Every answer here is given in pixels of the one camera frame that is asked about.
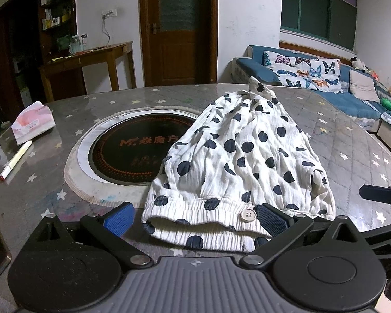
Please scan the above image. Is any white polka dot garment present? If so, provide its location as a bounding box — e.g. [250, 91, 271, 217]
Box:
[142, 79, 335, 253]

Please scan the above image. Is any blue sofa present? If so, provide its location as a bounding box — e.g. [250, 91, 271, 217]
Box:
[231, 45, 391, 150]

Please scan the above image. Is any black round induction cooktop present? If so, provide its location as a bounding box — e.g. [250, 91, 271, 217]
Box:
[89, 113, 194, 185]

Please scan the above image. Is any white red marker pen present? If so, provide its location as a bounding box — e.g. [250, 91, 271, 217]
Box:
[0, 140, 32, 182]

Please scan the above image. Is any beige cushion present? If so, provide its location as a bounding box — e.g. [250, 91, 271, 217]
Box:
[349, 69, 380, 103]

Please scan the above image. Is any pink white tissue pack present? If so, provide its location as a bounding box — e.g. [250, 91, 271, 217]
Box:
[11, 101, 56, 146]

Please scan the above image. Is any plush toy on sofa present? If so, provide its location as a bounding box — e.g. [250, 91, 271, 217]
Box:
[350, 57, 369, 73]

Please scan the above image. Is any butterfly print pillow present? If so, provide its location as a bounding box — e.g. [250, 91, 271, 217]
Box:
[263, 51, 343, 94]

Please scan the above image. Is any wooden console table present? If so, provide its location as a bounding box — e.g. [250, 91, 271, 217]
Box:
[41, 41, 137, 103]

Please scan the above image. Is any glass jar on table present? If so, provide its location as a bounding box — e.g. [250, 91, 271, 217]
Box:
[68, 35, 82, 55]

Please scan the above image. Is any dark green window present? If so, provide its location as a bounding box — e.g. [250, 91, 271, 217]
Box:
[281, 0, 357, 50]

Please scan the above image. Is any dark wooden shelf cabinet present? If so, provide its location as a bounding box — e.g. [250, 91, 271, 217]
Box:
[0, 0, 77, 127]

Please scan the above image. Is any brown wooden door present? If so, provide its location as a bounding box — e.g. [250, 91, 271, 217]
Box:
[139, 0, 218, 87]

